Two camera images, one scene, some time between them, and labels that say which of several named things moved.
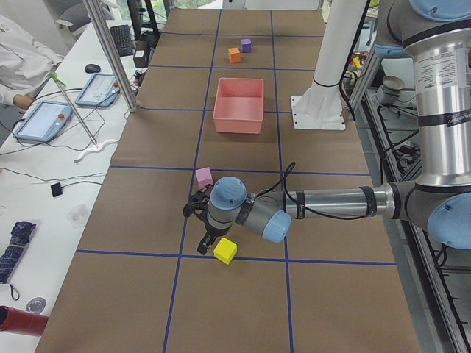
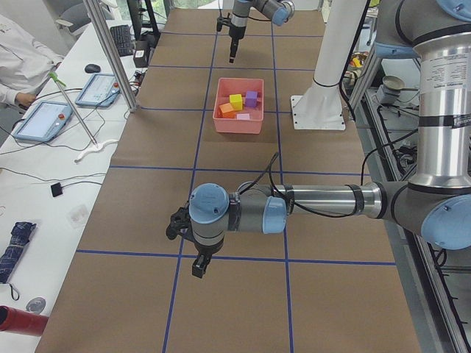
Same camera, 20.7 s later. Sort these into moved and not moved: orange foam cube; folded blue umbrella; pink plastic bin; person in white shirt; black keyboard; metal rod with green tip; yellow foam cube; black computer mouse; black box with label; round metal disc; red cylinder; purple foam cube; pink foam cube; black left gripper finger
Moved: orange foam cube; pink foam cube; purple foam cube; yellow foam cube; black left gripper finger
Not moved: black keyboard; red cylinder; person in white shirt; metal rod with green tip; folded blue umbrella; pink plastic bin; black box with label; black computer mouse; round metal disc
